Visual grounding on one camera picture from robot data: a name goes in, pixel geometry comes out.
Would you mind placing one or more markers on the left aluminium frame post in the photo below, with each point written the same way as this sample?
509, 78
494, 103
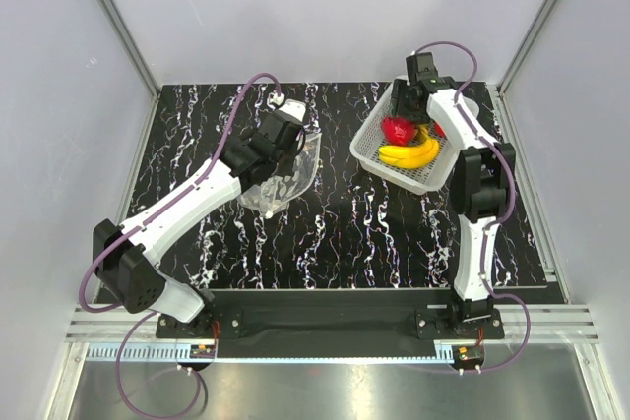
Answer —
130, 46

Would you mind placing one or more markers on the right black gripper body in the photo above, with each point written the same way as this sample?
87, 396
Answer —
402, 103

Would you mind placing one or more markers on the aluminium frame post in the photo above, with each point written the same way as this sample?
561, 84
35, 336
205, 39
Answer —
526, 46
130, 46

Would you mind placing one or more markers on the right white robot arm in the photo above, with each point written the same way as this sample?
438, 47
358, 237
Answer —
482, 189

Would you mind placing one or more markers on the right aluminium frame post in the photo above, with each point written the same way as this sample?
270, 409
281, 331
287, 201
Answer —
526, 46

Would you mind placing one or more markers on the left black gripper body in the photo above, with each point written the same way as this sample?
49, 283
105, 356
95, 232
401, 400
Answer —
287, 156

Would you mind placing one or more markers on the red apple toy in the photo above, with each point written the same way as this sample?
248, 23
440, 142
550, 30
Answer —
438, 130

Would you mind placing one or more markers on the yellow banana bunch toy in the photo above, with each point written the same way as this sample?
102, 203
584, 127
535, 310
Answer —
411, 157

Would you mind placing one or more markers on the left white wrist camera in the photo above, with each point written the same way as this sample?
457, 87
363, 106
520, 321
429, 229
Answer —
296, 110

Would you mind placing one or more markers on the white plastic basket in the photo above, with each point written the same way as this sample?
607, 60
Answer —
456, 114

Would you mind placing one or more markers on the red dragon fruit toy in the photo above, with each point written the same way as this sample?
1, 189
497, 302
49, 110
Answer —
398, 131

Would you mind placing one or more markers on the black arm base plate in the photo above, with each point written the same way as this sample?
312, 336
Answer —
382, 326

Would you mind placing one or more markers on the slotted white cable duct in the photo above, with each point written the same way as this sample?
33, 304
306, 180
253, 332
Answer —
152, 352

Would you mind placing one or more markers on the clear dotted zip top bag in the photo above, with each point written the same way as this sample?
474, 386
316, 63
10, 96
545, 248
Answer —
276, 193

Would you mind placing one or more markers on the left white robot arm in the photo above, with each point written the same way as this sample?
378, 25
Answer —
126, 254

